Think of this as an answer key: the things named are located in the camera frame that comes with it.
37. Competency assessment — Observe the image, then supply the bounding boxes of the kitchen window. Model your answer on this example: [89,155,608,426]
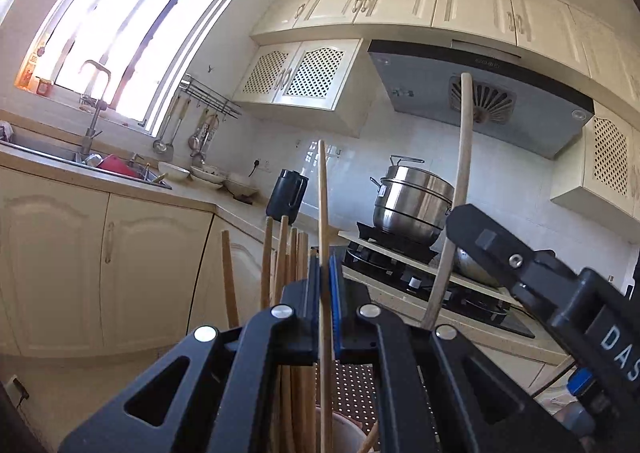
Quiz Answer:
[16,0,224,134]

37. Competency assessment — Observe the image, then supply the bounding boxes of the grey range hood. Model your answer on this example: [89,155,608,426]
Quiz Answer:
[369,39,594,160]

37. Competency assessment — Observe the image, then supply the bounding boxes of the cream upper wall cabinets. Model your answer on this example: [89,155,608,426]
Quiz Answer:
[234,0,639,239]

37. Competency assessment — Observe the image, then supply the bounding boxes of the light wooden chopstick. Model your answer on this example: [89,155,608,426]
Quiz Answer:
[358,421,378,453]
[421,72,474,331]
[296,232,317,452]
[318,139,333,453]
[271,216,295,452]
[285,226,306,453]

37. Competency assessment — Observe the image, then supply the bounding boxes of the stainless steel steamer pot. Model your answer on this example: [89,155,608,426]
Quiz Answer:
[370,154,454,246]

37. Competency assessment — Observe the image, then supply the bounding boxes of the black electric kettle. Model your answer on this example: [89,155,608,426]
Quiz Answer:
[266,169,308,226]

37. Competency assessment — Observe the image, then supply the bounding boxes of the cream lower kitchen cabinets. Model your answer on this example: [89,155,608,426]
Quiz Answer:
[0,165,576,394]

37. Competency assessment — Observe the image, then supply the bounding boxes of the wall utensil rack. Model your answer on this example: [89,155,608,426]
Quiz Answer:
[178,74,242,118]

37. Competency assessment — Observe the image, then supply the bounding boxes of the steel frying pan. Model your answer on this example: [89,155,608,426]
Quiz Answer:
[452,247,500,288]

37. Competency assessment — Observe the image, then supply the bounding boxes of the brown polka dot tablecloth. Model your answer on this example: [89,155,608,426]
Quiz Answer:
[332,361,378,433]

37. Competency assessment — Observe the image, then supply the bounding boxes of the pink ceramic utensil holder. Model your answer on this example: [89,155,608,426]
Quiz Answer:
[332,412,367,453]

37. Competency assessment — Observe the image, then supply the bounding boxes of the black gas stove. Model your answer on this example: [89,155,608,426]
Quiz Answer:
[338,224,535,339]

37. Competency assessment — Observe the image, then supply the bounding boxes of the white bowls on counter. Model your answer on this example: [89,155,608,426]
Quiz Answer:
[158,162,258,198]

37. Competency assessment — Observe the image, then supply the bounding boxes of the steel sink faucet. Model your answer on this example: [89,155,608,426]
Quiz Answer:
[76,59,111,163]

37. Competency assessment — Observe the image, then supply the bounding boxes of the dark worn wooden chopstick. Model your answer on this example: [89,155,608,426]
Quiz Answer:
[220,230,240,329]
[260,217,273,309]

